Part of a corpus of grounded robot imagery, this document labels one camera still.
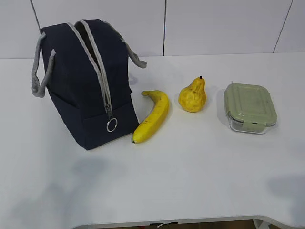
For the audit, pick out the yellow banana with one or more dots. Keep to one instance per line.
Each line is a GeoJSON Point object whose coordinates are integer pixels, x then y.
{"type": "Point", "coordinates": [150, 125]}

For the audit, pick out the yellow pear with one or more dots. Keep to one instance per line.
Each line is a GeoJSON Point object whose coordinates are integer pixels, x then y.
{"type": "Point", "coordinates": [193, 97]}

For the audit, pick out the navy lunch bag grey handles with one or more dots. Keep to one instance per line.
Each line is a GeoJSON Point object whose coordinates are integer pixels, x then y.
{"type": "Point", "coordinates": [84, 68]}

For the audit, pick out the glass container green lid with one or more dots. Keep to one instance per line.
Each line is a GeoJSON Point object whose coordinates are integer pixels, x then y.
{"type": "Point", "coordinates": [249, 108]}

